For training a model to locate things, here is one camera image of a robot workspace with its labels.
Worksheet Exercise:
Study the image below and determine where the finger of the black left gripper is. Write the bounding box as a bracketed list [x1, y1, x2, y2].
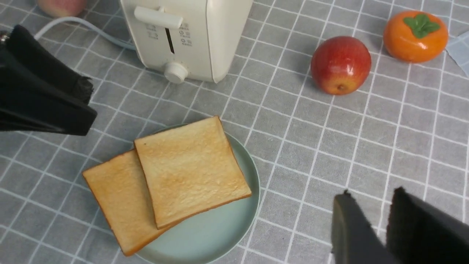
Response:
[1, 46, 97, 136]
[5, 25, 93, 104]

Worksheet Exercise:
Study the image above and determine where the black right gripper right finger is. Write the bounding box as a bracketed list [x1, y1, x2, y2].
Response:
[386, 187, 469, 264]

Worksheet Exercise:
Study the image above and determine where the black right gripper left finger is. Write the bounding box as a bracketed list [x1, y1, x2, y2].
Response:
[330, 190, 398, 264]

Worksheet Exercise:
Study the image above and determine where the toast slice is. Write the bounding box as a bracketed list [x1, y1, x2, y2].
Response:
[134, 115, 252, 229]
[82, 149, 169, 257]

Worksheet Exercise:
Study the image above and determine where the white two-slot toaster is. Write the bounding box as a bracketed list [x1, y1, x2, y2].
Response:
[120, 0, 253, 84]

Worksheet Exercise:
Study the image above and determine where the pink peach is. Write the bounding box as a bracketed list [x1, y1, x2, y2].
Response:
[36, 0, 87, 18]

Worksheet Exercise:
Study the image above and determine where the light green plate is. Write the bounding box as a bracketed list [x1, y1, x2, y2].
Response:
[133, 133, 260, 264]

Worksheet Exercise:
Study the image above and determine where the red apple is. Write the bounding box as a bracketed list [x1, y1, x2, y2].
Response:
[310, 36, 372, 95]

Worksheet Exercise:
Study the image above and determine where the orange persimmon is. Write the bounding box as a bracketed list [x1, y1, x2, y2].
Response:
[383, 10, 449, 63]

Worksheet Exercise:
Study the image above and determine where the white power cable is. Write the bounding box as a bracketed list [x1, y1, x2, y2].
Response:
[34, 16, 137, 51]

